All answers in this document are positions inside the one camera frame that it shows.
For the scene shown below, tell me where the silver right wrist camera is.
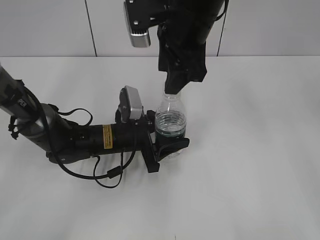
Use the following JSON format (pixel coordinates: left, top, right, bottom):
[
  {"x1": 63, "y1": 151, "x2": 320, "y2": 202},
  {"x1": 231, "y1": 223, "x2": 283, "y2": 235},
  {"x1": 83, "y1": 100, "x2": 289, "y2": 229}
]
[{"x1": 123, "y1": 0, "x2": 166, "y2": 48}]

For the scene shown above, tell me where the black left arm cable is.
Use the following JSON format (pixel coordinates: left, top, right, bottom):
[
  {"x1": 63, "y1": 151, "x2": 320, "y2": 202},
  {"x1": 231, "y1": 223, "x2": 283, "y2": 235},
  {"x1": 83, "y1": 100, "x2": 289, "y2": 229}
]
[{"x1": 9, "y1": 89, "x2": 137, "y2": 188}]

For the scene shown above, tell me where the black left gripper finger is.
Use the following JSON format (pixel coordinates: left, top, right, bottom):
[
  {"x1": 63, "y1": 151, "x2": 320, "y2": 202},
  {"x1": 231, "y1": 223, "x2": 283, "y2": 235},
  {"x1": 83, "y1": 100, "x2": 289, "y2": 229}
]
[{"x1": 155, "y1": 138, "x2": 190, "y2": 159}]

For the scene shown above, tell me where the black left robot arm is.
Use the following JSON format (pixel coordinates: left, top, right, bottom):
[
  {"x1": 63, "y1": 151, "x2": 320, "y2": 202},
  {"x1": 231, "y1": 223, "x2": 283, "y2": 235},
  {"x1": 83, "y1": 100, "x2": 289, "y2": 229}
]
[{"x1": 0, "y1": 68, "x2": 190, "y2": 173}]

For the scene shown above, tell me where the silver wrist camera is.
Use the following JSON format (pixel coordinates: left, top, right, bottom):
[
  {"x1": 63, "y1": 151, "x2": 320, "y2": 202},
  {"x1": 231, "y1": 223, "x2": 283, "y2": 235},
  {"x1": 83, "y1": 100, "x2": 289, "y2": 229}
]
[
  {"x1": 118, "y1": 85, "x2": 143, "y2": 123},
  {"x1": 123, "y1": 0, "x2": 166, "y2": 48}
]

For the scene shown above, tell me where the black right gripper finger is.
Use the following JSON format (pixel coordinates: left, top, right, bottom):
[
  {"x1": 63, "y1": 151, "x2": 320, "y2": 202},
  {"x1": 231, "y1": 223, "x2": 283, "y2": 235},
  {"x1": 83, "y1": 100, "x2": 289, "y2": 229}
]
[{"x1": 164, "y1": 68, "x2": 189, "y2": 95}]

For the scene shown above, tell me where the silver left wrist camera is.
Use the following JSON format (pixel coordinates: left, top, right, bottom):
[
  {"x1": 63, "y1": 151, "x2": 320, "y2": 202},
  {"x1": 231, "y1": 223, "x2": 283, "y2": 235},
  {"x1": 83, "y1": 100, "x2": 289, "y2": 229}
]
[{"x1": 118, "y1": 85, "x2": 143, "y2": 123}]

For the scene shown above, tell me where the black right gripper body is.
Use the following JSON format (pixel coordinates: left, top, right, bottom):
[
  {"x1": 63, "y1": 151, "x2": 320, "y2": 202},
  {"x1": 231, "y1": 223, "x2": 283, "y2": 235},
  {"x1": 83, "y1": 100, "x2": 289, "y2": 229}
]
[{"x1": 157, "y1": 21, "x2": 208, "y2": 83}]

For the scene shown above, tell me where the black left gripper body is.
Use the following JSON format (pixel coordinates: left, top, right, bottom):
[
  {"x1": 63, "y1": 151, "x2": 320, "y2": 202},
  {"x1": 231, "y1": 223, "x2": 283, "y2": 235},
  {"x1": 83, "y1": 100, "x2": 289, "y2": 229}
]
[{"x1": 102, "y1": 110, "x2": 160, "y2": 173}]

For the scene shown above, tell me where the clear green-label water bottle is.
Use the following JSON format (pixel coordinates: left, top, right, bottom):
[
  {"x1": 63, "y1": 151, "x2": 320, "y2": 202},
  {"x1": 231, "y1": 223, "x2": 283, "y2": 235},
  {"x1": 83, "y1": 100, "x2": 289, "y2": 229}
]
[{"x1": 154, "y1": 93, "x2": 187, "y2": 161}]

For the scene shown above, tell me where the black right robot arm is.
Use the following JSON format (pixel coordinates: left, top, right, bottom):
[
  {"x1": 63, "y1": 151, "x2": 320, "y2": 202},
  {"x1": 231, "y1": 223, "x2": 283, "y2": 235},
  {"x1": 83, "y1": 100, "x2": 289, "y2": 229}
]
[{"x1": 157, "y1": 0, "x2": 229, "y2": 95}]

